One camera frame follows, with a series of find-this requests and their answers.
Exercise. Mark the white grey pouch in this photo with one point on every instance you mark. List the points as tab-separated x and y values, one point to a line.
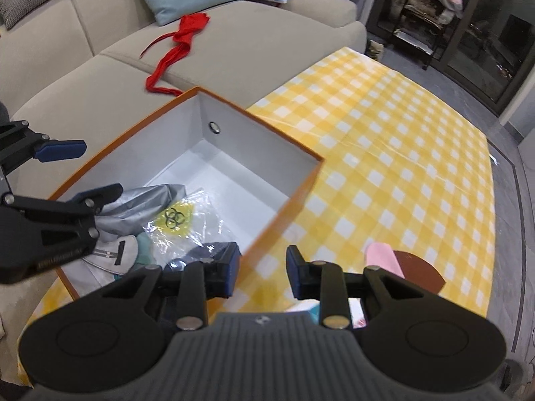
104	255

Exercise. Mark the clear plastic bag yellow print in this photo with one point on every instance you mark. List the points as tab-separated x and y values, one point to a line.
196	221

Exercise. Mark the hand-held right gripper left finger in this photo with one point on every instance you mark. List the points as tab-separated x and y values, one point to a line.
232	271

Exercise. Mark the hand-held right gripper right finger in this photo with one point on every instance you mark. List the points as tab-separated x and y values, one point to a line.
294	277

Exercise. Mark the yellow checked tablecloth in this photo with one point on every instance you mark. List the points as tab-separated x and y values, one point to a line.
397	154

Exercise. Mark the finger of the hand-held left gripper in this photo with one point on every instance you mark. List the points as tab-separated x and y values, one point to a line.
100	194
62	150

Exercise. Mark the dark glass door cabinet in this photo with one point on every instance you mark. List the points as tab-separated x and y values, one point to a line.
480	50

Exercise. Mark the brown oval lid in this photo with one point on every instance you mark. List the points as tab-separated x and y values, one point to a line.
418	275

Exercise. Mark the red ribbon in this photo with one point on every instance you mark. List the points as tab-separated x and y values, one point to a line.
188	29

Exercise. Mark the silver grey cloth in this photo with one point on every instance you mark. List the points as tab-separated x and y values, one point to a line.
142	204

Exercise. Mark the beige sofa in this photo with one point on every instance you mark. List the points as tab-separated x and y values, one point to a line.
104	71

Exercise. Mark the orange cardboard box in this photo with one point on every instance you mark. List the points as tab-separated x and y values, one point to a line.
234	175

